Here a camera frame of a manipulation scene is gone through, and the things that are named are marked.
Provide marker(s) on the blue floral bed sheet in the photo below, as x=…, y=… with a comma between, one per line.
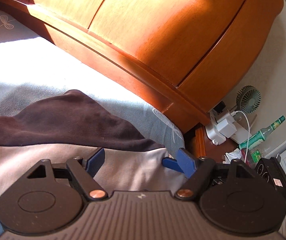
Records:
x=34, y=69

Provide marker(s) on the green mini desk fan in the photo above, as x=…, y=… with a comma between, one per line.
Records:
x=248, y=99

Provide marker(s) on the orange wooden headboard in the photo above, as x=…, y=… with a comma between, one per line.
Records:
x=181, y=56

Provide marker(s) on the white power strip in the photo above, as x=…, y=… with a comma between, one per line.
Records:
x=217, y=138

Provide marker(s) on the cream and black Bruins shirt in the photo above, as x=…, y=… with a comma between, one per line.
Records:
x=74, y=125

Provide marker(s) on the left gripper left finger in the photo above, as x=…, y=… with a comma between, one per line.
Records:
x=82, y=172

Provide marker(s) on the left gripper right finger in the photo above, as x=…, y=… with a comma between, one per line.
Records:
x=197, y=171

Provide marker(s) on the white charger plug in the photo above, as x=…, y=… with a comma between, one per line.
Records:
x=227, y=125

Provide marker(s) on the green glass bottle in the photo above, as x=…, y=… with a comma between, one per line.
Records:
x=261, y=135

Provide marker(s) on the dark wooden nightstand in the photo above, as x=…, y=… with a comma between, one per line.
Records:
x=199, y=145

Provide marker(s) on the small green box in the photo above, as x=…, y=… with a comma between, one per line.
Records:
x=255, y=155

